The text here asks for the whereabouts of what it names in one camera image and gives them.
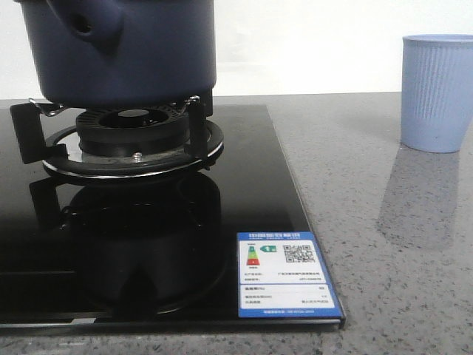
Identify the light blue ribbed cup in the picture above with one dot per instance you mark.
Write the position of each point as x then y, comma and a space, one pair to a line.
436, 98

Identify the black metal pot support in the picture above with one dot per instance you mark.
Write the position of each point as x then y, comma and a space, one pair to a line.
61, 155

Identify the dark blue cooking pot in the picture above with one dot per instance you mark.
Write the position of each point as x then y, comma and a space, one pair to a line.
107, 54

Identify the blue energy efficiency label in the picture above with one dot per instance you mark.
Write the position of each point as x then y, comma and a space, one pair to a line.
281, 274

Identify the black gas burner head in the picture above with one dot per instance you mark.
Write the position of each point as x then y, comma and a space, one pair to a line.
121, 133

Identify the black glass gas stove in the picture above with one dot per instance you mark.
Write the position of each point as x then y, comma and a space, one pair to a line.
158, 256

